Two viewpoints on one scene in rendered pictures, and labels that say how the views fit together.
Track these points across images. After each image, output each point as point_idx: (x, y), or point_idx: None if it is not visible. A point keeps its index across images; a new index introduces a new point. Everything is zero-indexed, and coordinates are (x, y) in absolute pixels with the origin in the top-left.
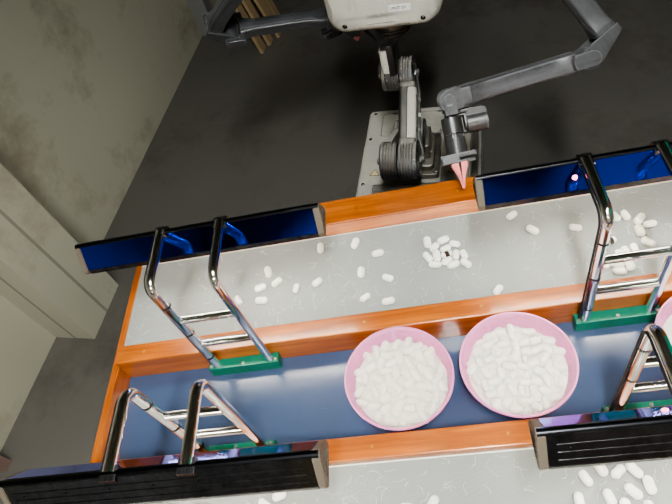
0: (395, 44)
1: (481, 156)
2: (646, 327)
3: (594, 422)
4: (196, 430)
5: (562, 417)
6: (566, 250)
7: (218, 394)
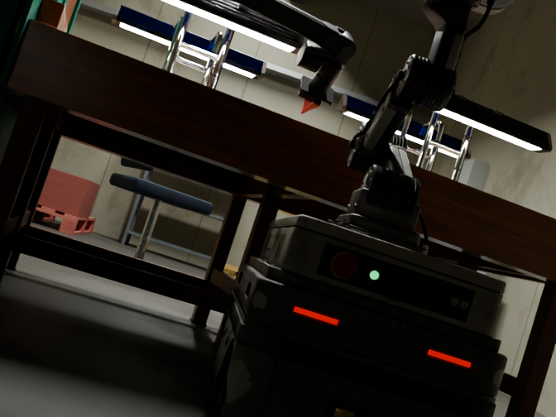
0: (437, 36)
1: (253, 272)
2: (222, 36)
3: (246, 55)
4: None
5: (252, 67)
6: None
7: (403, 126)
